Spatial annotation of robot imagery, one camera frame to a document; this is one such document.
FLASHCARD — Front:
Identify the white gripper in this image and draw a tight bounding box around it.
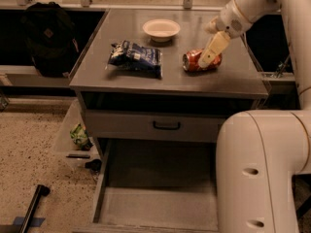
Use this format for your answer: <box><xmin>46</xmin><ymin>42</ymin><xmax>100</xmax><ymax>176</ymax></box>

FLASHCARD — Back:
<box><xmin>197</xmin><ymin>0</ymin><xmax>253</xmax><ymax>69</ymax></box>

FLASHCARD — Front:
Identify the crushed red coke can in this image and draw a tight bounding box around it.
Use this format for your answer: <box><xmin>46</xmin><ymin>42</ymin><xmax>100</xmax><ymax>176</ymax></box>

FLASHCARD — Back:
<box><xmin>183</xmin><ymin>49</ymin><xmax>222</xmax><ymax>73</ymax></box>

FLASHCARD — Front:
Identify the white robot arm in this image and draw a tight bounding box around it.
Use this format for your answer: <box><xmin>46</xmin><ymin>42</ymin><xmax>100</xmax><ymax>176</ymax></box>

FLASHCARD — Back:
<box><xmin>198</xmin><ymin>0</ymin><xmax>311</xmax><ymax>233</ymax></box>

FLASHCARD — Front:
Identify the grey metal drawer cabinet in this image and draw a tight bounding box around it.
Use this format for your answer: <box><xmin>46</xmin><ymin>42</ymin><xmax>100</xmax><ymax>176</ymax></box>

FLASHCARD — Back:
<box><xmin>69</xmin><ymin>9</ymin><xmax>269</xmax><ymax>167</ymax></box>

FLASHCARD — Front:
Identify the closed grey drawer front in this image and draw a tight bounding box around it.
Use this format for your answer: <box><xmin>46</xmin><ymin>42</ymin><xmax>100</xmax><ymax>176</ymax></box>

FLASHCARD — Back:
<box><xmin>85</xmin><ymin>110</ymin><xmax>225</xmax><ymax>143</ymax></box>

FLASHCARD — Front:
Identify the open grey lower drawer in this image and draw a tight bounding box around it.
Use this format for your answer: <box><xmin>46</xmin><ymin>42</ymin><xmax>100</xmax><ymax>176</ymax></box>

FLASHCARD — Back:
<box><xmin>73</xmin><ymin>140</ymin><xmax>219</xmax><ymax>233</ymax></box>

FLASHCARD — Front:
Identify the white paper bowl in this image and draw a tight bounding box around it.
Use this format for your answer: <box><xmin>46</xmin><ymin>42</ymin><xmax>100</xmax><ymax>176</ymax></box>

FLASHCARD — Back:
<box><xmin>143</xmin><ymin>19</ymin><xmax>180</xmax><ymax>43</ymax></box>

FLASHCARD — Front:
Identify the blue chip bag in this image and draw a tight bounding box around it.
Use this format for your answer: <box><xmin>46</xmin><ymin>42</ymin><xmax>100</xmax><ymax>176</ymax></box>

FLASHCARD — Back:
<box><xmin>108</xmin><ymin>40</ymin><xmax>162</xmax><ymax>79</ymax></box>

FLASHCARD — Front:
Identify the black backpack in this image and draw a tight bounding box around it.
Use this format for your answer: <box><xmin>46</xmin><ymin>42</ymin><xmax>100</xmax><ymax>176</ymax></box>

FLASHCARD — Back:
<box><xmin>20</xmin><ymin>2</ymin><xmax>80</xmax><ymax>78</ymax></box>

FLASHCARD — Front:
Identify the green snack bag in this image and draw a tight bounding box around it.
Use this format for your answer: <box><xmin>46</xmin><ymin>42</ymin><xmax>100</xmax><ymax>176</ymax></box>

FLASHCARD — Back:
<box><xmin>70</xmin><ymin>123</ymin><xmax>92</xmax><ymax>150</ymax></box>

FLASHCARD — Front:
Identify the clear plastic bin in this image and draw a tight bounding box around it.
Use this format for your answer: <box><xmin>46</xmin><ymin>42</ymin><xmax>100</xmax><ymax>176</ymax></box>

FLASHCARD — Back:
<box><xmin>52</xmin><ymin>99</ymin><xmax>99</xmax><ymax>169</ymax></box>

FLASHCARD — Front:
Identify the black bar on floor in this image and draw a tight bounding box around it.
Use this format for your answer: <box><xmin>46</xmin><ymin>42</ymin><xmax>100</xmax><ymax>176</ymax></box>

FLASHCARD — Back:
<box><xmin>0</xmin><ymin>183</ymin><xmax>52</xmax><ymax>233</ymax></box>

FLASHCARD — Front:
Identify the blue floor tape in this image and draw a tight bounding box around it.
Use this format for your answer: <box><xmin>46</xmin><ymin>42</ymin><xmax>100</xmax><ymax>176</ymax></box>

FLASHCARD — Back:
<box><xmin>13</xmin><ymin>216</ymin><xmax>45</xmax><ymax>227</ymax></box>

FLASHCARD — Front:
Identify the black drawer handle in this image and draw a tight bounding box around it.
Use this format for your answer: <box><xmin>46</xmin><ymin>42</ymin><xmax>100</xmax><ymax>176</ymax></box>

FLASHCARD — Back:
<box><xmin>153</xmin><ymin>121</ymin><xmax>181</xmax><ymax>131</ymax></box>

